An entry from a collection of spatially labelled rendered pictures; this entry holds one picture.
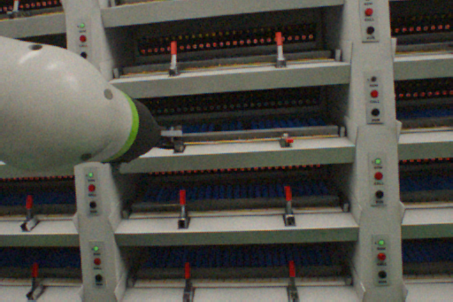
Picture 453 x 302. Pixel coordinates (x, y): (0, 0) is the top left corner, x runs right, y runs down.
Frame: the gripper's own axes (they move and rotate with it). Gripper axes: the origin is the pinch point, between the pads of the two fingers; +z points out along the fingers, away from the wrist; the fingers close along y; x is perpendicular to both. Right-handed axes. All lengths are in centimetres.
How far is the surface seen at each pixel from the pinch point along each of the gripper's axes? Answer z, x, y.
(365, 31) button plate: 3, 23, 46
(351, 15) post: 3, 28, 43
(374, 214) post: 9, -19, 46
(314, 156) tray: 7.7, -4.6, 33.1
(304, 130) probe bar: 10.4, 2.0, 31.9
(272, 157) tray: 7.5, -4.3, 23.0
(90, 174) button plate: 6.4, -6.6, -22.5
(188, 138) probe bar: 11.0, 1.7, 2.0
